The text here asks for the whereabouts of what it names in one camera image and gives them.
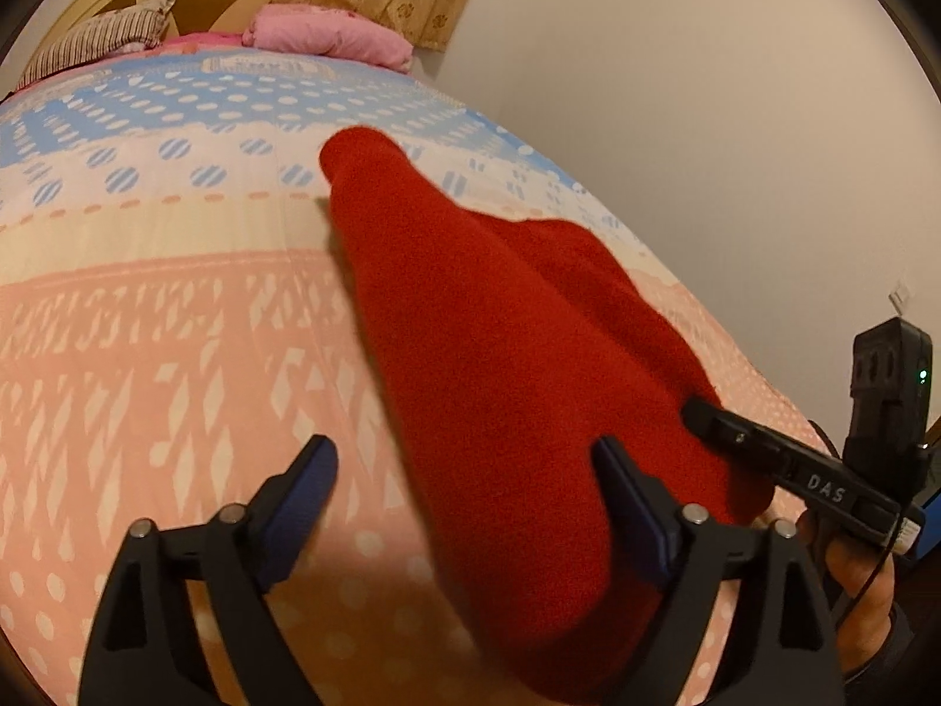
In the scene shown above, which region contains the person's right forearm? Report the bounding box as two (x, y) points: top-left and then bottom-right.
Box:
(842, 599), (919, 687)

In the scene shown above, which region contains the dotted pastel bedspread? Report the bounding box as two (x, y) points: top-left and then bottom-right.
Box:
(0, 50), (857, 706)

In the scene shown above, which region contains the striped grey pillow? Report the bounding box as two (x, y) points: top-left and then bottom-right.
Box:
(15, 0), (179, 89)

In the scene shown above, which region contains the pink floral cloth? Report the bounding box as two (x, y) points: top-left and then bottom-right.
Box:
(158, 31), (255, 54)

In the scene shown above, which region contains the red knitted sweater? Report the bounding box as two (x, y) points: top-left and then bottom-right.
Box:
(318, 126), (778, 706)

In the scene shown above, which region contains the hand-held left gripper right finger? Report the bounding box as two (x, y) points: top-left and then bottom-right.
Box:
(592, 435), (846, 706)

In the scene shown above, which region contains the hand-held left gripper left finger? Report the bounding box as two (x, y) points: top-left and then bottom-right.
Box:
(77, 435), (339, 706)

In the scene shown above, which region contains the pink pillow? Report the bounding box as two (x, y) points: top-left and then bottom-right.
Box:
(246, 4), (414, 75)

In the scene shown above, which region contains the person's right hand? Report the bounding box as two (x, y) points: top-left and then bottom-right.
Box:
(797, 511), (899, 670)

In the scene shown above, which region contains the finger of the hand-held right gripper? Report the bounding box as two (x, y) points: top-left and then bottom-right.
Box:
(682, 397), (907, 532)

